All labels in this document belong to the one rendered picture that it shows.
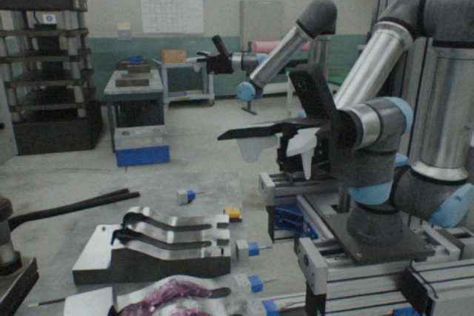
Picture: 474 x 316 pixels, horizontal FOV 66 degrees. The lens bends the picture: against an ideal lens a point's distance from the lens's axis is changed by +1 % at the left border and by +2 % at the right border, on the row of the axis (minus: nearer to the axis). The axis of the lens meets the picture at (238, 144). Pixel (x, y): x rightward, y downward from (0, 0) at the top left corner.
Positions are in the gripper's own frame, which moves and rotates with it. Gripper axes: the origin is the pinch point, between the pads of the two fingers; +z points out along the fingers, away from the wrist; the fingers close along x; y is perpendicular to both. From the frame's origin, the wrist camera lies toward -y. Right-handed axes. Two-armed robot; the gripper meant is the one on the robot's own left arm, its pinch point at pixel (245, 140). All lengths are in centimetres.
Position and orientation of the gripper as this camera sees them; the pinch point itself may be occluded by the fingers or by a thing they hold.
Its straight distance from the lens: 47.3
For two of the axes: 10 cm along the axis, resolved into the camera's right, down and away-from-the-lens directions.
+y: 0.8, 9.7, 2.2
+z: -8.0, 2.0, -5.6
